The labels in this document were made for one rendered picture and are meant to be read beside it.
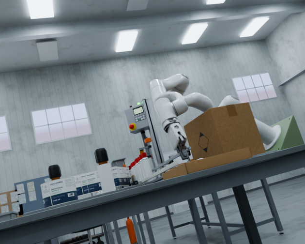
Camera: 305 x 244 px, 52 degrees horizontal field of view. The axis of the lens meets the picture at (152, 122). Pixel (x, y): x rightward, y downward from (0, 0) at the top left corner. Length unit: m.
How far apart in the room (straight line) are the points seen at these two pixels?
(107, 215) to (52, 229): 0.17
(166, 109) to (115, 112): 10.03
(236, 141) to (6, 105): 10.59
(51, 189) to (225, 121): 1.06
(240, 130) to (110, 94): 10.32
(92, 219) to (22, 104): 10.71
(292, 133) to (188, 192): 1.19
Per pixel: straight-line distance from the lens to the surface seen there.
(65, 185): 1.93
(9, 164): 11.18
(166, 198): 1.05
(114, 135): 11.25
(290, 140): 2.12
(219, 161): 1.12
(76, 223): 1.01
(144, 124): 2.33
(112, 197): 0.98
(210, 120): 1.52
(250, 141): 1.59
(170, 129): 1.45
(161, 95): 1.63
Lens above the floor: 0.79
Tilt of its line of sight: 13 degrees up
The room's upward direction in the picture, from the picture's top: 15 degrees counter-clockwise
